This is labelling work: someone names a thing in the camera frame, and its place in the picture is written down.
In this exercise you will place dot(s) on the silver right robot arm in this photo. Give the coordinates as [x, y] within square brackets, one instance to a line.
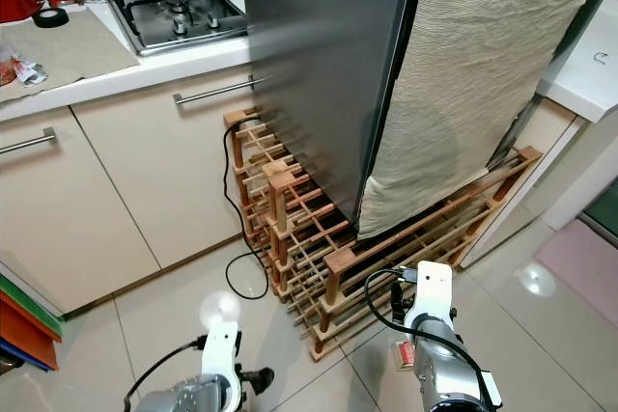
[449, 373]

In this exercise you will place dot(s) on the small red white carton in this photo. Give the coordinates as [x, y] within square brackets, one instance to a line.
[406, 355]

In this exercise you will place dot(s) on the wooden wine rack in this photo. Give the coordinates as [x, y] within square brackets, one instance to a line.
[338, 262]

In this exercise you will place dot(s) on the orange cutting board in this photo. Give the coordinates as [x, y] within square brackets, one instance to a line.
[27, 327]

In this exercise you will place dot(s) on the green cutting board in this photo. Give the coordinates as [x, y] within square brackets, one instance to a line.
[37, 304]

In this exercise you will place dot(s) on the clear container red food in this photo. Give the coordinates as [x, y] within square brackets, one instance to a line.
[8, 70]

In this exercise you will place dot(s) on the crumpled foil wrapper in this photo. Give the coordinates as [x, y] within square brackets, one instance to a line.
[31, 71]

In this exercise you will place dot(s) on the black tape roll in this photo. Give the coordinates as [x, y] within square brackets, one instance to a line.
[39, 17]

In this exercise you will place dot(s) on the beige counter mat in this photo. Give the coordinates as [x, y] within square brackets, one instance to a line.
[87, 45]

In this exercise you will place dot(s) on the steel gas hob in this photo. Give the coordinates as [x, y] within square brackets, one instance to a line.
[179, 12]

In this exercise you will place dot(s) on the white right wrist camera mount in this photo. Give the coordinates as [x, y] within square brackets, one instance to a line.
[430, 288]

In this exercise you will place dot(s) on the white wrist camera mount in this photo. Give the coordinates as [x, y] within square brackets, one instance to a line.
[220, 349]
[430, 288]

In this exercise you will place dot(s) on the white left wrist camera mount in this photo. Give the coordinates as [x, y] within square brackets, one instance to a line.
[220, 349]

